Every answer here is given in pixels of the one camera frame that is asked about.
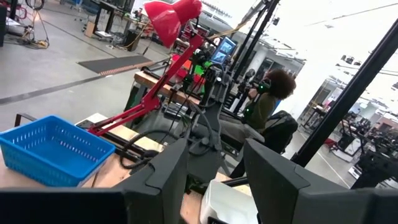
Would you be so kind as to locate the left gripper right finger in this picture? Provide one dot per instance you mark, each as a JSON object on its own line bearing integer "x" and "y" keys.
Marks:
{"x": 295, "y": 199}

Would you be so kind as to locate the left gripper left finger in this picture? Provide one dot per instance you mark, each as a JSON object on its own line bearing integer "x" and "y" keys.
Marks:
{"x": 149, "y": 199}

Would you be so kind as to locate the white plastic basket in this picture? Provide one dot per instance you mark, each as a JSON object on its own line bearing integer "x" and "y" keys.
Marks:
{"x": 227, "y": 205}

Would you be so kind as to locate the blue plastic basket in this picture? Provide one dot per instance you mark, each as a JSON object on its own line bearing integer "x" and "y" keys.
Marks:
{"x": 53, "y": 149}

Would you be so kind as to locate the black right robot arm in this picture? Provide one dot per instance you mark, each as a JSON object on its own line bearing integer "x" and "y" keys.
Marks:
{"x": 205, "y": 161}

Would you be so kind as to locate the black office chair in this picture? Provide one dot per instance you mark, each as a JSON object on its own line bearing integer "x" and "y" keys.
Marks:
{"x": 280, "y": 130}

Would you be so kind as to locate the person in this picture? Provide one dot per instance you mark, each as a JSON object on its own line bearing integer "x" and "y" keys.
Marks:
{"x": 262, "y": 109}

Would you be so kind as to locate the wooden workbench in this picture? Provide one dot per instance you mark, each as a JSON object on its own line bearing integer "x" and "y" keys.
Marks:
{"x": 149, "y": 81}

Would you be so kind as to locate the dark floor mat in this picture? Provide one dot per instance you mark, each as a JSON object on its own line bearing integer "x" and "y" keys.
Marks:
{"x": 115, "y": 63}

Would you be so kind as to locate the monitor with blue screen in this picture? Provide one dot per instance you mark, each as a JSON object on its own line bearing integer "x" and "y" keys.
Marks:
{"x": 225, "y": 49}

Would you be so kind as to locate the red desk lamp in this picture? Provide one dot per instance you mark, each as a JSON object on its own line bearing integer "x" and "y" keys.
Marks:
{"x": 168, "y": 21}

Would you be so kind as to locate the cardboard box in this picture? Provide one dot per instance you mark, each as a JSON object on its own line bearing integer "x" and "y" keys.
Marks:
{"x": 89, "y": 29}

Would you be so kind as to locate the black rig post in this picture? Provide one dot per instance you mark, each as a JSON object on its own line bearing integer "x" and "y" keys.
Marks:
{"x": 348, "y": 90}

